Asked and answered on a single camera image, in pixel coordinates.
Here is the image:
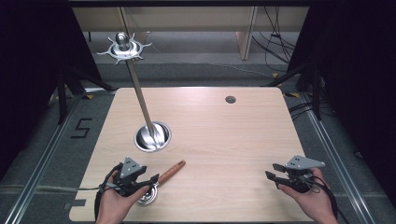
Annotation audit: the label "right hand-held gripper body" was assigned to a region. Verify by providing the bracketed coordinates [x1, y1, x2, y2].
[283, 155, 327, 194]

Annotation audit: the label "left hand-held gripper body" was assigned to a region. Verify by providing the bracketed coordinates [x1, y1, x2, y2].
[112, 156, 148, 198]

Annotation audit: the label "wooden-handled metal ladle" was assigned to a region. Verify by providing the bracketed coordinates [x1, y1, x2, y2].
[135, 159, 187, 206]

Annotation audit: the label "person's right hand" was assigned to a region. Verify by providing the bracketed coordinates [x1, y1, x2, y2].
[277, 167, 339, 224]

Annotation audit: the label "person's left hand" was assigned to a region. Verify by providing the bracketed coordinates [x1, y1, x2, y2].
[95, 169, 150, 224]

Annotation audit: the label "metal utensil stand with hooks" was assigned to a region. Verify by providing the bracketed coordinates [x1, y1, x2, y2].
[96, 31, 173, 153]

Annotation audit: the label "black tripod stand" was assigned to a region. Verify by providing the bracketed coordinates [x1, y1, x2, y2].
[55, 61, 117, 126]
[261, 61, 326, 121]

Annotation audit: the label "black curtain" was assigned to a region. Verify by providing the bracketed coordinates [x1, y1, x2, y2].
[0, 0, 104, 181]
[288, 0, 396, 200]

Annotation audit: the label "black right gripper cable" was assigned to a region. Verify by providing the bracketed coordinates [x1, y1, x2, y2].
[303, 175, 351, 224]

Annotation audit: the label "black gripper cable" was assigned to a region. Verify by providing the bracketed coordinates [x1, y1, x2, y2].
[303, 175, 351, 224]
[93, 161, 124, 222]

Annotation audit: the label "aluminium floor rail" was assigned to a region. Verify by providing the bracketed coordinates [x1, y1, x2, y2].
[297, 91, 376, 224]
[2, 89, 94, 224]

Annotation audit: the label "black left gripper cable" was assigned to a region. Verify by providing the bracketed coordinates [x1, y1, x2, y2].
[93, 161, 124, 222]

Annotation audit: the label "black floor cables by rail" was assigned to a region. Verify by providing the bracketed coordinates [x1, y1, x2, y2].
[287, 101, 316, 121]

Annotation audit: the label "grey floor cable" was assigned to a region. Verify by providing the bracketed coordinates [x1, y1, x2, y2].
[36, 185, 104, 192]

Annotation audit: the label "thin white floor cable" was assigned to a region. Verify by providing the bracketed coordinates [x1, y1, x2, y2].
[148, 45, 275, 79]

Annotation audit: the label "bundle of black floor cables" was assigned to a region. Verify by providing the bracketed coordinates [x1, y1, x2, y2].
[251, 6, 297, 65]

